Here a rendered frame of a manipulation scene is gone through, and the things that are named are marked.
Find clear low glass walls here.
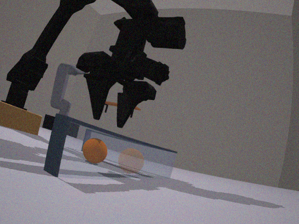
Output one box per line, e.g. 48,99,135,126
58,121,176,180

